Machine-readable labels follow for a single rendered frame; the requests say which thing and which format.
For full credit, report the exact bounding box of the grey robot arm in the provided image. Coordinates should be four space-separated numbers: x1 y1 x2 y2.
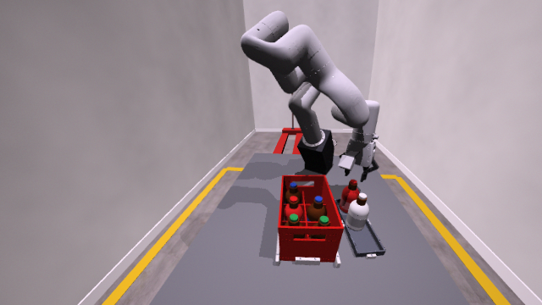
241 11 379 147

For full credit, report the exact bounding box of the white bottle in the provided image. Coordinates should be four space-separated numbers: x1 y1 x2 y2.
346 193 369 230

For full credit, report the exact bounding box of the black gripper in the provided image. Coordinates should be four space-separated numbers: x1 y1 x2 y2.
344 137 379 182

